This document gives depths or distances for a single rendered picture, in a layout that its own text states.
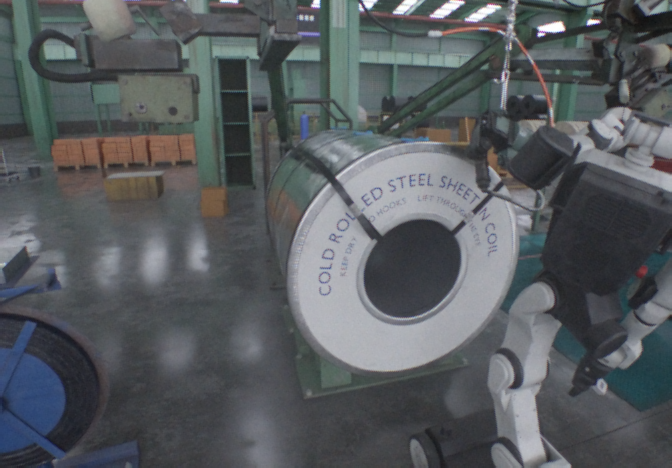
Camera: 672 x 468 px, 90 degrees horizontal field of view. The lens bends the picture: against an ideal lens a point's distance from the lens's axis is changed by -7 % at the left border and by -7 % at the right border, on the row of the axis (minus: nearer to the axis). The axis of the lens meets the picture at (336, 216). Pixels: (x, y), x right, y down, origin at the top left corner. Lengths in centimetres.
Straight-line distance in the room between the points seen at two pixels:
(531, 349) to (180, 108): 130
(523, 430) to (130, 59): 172
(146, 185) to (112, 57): 623
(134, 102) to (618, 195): 117
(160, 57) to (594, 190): 111
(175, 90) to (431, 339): 160
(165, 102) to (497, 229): 153
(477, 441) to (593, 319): 84
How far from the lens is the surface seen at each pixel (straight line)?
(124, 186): 741
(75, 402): 155
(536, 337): 137
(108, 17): 112
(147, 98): 109
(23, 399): 156
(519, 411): 156
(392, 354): 193
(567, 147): 110
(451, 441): 175
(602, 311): 120
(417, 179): 160
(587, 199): 95
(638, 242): 98
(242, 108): 768
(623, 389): 271
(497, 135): 163
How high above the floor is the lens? 148
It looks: 16 degrees down
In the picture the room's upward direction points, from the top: straight up
